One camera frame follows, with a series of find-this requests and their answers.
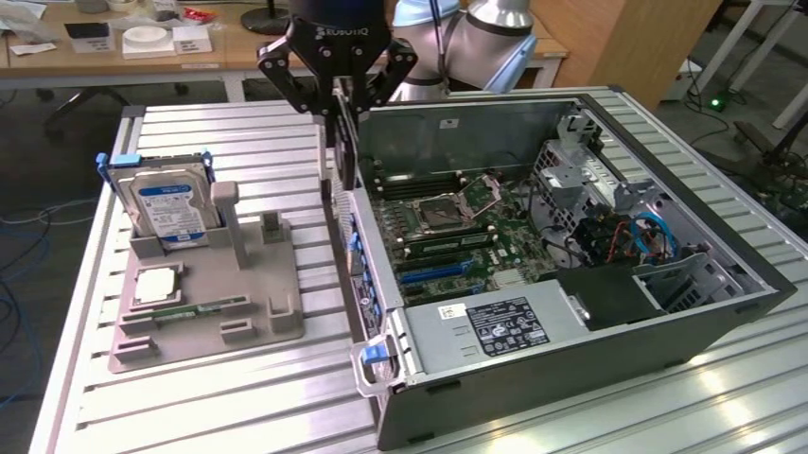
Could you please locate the blue wire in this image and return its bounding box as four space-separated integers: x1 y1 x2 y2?
633 211 681 260

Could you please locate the blue expansion slot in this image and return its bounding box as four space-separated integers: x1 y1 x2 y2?
396 265 467 286

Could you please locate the white box black lid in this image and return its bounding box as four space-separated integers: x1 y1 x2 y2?
61 22 118 54

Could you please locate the black RAM slot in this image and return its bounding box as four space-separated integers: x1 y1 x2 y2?
380 186 464 199
379 181 462 194
376 176 460 188
375 170 458 183

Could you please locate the silver disk bay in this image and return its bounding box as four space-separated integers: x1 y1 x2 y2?
527 136 633 231

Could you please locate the red packet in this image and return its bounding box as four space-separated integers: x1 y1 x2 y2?
179 5 219 25

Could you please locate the red wire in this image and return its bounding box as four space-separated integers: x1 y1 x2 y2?
611 218 634 265

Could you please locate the white box with round disc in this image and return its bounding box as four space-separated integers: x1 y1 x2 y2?
120 26 176 61

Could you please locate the black lamp base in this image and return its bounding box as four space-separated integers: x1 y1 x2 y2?
239 0 293 37

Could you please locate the CPU socket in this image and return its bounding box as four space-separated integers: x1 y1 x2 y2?
407 196 472 234

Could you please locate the silver power supply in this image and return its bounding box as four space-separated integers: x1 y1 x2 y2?
403 278 586 375

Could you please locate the hard disk with blue bracket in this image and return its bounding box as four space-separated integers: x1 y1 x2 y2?
93 148 219 253

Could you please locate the clear plastic bag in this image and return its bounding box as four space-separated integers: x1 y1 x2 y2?
0 4 49 37

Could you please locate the wooden desk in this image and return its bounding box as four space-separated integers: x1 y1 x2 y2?
0 0 569 92

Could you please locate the green motherboard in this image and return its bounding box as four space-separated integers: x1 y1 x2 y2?
368 168 565 307

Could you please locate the metal socket cover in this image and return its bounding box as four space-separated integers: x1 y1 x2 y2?
458 173 507 215

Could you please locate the small white box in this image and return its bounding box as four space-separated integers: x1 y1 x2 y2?
169 24 216 56

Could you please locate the device with green light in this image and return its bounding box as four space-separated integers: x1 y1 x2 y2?
699 92 733 114

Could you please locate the grey disk bay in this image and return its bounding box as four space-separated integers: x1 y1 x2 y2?
633 252 748 314

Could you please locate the pale blue floor cable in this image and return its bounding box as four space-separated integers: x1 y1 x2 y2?
0 193 102 228

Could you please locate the black open PC case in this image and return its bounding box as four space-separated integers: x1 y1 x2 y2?
313 92 797 451

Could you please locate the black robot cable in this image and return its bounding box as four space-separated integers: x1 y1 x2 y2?
427 0 454 94

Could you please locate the green RAM stick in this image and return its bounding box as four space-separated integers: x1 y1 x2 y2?
403 231 496 256
149 297 245 323

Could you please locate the black tripod stand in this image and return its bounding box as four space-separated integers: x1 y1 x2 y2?
730 120 808 209

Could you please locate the silver CPU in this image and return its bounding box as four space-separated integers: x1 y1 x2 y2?
133 268 180 305

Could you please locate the grey parts rack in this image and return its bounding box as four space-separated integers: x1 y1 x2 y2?
106 182 309 375

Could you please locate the graphics card with metal bracket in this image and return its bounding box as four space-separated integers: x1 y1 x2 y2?
331 75 363 191

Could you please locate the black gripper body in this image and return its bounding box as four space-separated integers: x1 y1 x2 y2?
287 0 396 82

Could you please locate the white desk frame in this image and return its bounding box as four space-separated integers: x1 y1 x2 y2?
690 0 808 131

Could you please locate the wooden cabinet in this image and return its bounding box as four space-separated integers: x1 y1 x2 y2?
535 0 726 111

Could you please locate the black chair base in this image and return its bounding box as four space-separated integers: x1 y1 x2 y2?
36 79 191 141

